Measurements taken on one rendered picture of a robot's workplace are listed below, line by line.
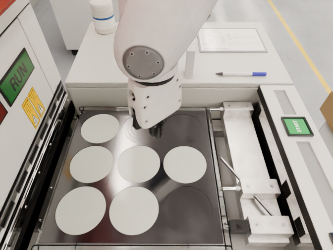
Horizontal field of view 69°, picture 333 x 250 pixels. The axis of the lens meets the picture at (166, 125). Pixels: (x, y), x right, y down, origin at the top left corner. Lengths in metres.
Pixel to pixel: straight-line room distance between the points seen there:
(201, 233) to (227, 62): 0.48
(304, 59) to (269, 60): 2.04
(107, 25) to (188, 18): 0.65
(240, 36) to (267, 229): 0.60
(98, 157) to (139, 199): 0.15
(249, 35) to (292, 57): 1.92
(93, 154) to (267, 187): 0.40
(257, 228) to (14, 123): 0.49
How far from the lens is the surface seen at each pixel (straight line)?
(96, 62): 0.76
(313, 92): 2.44
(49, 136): 0.62
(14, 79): 0.53
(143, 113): 0.42
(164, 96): 0.43
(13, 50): 0.54
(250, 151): 0.65
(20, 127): 0.54
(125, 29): 0.27
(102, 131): 0.65
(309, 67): 2.74
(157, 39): 0.26
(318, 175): 0.57
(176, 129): 0.63
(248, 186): 0.56
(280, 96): 0.70
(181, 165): 0.57
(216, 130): 0.71
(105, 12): 0.87
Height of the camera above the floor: 1.38
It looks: 49 degrees down
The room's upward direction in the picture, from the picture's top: straight up
